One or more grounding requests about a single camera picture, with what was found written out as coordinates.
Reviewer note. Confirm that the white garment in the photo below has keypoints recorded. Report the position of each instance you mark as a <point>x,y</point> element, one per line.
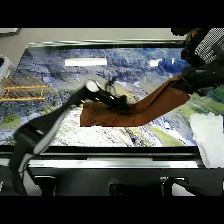
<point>210,140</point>

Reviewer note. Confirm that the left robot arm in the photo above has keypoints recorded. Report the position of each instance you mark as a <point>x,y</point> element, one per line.
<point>43,130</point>

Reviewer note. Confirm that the silver frame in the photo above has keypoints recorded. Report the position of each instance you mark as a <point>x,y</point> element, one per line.
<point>110,164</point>

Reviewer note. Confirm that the brown clothes hanger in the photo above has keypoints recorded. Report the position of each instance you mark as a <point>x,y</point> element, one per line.
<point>23,98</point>

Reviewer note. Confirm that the black garment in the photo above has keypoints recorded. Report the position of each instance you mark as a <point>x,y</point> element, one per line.
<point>186,53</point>

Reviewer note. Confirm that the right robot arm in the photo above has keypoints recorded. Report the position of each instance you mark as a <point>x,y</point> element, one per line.
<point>206,78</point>

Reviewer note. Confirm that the brown garment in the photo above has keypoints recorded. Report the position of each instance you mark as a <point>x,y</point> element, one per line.
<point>150,106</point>

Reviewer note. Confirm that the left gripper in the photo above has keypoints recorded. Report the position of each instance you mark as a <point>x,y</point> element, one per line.
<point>120,102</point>

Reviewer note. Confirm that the checked shirt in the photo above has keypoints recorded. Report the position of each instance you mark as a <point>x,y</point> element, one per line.
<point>211,45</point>

